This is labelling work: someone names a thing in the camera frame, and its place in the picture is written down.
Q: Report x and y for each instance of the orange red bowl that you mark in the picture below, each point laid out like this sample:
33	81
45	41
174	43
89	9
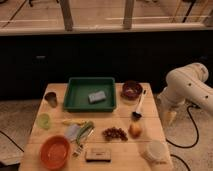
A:
54	152

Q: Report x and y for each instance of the white plastic cup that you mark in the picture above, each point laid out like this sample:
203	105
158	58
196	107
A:
155	151

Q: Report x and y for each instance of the dark maroon bowl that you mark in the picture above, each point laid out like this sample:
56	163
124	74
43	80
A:
131	90

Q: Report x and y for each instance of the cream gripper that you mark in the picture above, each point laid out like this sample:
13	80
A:
168	116

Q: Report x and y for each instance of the brown wooden block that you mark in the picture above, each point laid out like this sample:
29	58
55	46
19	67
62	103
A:
98	154

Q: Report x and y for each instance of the light green cup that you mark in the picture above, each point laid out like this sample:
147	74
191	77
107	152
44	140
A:
43	121

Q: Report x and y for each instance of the orange peach fruit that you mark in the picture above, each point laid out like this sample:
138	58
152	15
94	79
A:
135	130

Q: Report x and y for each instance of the bunch of red grapes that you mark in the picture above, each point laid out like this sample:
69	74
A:
114	133

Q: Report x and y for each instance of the grey blue sponge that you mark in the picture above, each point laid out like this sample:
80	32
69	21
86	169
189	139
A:
97	96

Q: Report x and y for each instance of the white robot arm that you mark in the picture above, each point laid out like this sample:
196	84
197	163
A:
185	83

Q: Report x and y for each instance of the yellow banana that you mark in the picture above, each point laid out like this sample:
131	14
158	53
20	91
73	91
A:
70	122

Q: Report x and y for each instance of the grey cloth piece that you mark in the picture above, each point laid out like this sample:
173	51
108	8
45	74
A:
72	132

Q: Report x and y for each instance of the green handled spatula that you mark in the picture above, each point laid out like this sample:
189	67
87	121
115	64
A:
85	128

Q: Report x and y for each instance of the dark metal cup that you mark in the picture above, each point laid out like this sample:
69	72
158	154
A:
51	98

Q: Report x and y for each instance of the silver fork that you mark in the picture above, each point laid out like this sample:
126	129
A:
79	148

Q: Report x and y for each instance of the green plastic tray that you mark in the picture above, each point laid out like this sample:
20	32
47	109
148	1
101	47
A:
79	89

